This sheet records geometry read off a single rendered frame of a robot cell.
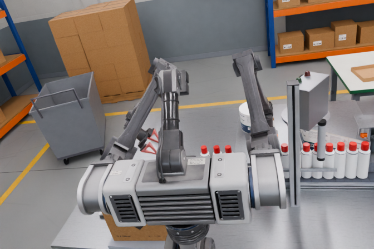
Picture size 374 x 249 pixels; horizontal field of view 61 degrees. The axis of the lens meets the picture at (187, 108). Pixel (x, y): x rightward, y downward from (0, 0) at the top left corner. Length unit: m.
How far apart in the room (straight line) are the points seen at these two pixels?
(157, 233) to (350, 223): 0.88
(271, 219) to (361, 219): 0.39
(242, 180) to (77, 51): 4.26
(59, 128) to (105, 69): 1.52
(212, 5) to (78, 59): 2.45
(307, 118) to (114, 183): 0.82
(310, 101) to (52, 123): 2.86
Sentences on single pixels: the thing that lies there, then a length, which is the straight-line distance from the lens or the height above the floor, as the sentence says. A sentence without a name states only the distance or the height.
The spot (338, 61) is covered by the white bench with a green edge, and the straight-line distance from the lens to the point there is 3.32.
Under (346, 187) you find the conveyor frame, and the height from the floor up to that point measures 0.86.
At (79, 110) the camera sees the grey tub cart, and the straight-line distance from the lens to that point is 3.54.
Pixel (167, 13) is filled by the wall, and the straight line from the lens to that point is 5.91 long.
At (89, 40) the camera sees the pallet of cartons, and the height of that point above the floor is 1.03.
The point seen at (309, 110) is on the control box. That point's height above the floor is 1.39.
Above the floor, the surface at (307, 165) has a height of 0.97.
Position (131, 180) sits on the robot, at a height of 1.53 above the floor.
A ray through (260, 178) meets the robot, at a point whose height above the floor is 1.50.
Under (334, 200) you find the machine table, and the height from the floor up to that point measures 0.83.
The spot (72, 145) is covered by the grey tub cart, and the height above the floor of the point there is 0.27.
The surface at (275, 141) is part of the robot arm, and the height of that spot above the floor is 1.47.
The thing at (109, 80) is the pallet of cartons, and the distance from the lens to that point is 4.93.
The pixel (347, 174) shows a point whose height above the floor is 0.90.
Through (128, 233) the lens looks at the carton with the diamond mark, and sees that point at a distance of 1.64.
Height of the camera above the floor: 2.08
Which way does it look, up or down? 28 degrees down
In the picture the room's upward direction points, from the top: 12 degrees counter-clockwise
